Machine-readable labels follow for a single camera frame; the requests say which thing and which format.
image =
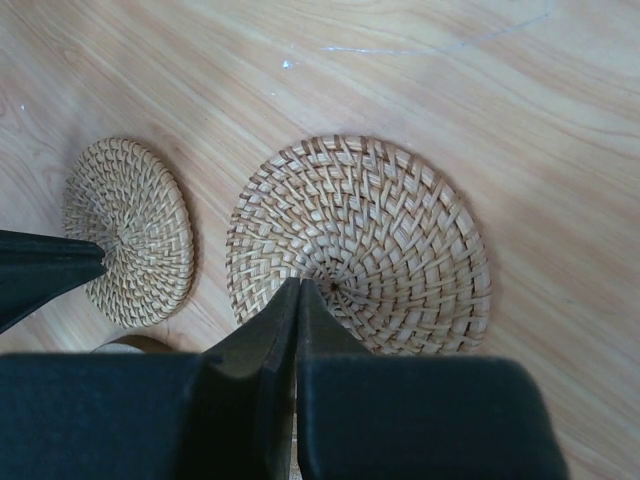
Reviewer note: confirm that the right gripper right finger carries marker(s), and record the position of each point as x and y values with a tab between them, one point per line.
367	416

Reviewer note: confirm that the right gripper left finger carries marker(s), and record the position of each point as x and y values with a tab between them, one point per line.
222	414

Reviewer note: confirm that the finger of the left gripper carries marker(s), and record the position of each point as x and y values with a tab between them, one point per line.
36	269

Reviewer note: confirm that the woven rattan coaster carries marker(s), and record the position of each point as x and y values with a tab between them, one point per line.
120	196
393	249

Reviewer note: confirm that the brown wooden coaster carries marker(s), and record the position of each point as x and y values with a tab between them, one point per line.
133	344

